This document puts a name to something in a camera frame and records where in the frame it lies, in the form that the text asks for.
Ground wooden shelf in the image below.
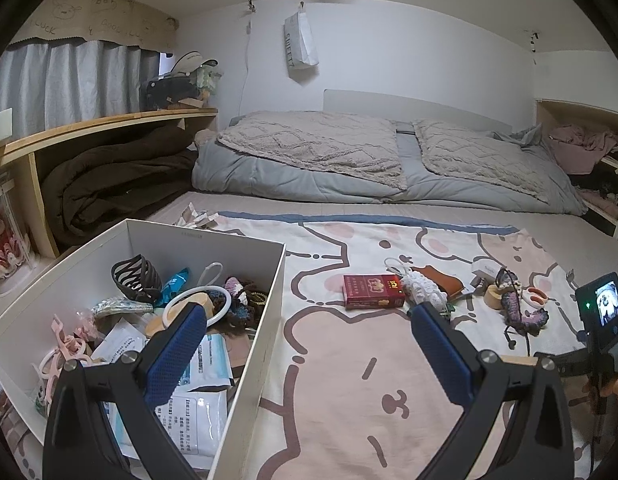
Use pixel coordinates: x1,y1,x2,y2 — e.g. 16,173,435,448
0,106,220,261

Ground beige valance with drawings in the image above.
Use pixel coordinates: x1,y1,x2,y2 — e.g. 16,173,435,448
0,0,180,53

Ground white crochet piece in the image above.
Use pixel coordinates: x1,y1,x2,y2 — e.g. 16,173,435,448
404,272,448,311

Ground orange handled scissors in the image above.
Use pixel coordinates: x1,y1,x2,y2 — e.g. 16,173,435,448
521,286,548,308

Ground silver patterned pouch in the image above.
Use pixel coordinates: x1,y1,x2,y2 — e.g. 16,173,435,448
92,297,155,318

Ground beige bed sheet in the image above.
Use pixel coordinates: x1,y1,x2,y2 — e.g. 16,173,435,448
144,190,618,281

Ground pink clothes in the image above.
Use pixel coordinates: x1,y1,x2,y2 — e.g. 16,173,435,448
548,125,618,171

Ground white ring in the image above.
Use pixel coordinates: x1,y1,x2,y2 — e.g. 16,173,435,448
161,285,233,331

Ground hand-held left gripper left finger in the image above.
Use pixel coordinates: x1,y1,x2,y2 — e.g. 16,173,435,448
43,301,208,480

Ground black cable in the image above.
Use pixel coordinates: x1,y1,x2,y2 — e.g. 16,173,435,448
586,410,604,467

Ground printed cartoon blanket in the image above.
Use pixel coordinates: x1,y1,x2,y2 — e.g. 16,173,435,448
189,210,604,480

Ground white hanging bag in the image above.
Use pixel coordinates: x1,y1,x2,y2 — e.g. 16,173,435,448
284,2,320,70

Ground wooden alcove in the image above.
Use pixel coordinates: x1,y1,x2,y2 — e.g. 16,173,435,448
535,97,618,236

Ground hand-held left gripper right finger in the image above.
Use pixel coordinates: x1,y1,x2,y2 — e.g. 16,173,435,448
410,302,576,480

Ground blue packet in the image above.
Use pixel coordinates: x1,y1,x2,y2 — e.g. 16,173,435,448
156,269,192,306

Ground purple crochet piece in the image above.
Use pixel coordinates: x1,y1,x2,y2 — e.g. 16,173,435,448
494,270,550,346

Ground black bag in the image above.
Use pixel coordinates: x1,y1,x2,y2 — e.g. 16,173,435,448
146,74,202,108

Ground black wavy holder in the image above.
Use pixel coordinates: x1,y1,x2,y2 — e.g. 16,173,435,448
110,255,162,303

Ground crumpled paper wrapper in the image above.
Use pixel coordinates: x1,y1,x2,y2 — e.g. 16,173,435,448
174,202,220,228

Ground brown leather wallet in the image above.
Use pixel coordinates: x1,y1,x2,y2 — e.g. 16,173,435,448
419,266,464,295

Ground doll display case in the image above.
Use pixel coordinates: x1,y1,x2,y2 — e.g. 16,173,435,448
0,180,32,296

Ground white headboard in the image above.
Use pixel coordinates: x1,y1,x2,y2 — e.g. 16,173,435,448
323,89,510,133

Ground white mask packet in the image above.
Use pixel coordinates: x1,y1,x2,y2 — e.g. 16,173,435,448
156,387,230,456
189,332,235,386

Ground grey curtain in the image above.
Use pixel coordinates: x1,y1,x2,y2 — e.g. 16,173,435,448
0,39,162,131

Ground white hanging cable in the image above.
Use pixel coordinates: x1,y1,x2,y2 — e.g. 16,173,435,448
240,2,256,116

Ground white plastic hook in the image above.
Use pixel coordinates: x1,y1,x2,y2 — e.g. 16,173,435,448
196,261,225,291

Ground brown blanket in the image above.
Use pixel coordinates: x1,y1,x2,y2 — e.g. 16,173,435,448
42,127,200,246

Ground beige quilted blanket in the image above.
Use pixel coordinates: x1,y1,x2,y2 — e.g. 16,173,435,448
413,119,564,203
216,111,409,191

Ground grey duvet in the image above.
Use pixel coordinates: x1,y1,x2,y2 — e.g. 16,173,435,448
191,110,587,216

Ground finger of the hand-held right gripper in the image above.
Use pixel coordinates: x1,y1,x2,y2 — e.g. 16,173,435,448
536,350,596,379

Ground green plush toy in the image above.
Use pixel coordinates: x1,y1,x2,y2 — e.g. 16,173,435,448
191,65,223,98

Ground white cap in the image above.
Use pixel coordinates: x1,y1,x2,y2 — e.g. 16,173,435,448
173,51,220,73

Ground white storage box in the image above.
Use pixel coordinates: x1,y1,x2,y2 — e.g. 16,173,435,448
0,217,287,480

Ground small white box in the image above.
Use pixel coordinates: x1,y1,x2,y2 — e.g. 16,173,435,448
471,259,500,286

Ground pink clip hanger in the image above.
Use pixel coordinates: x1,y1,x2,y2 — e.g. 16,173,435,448
32,315,95,386

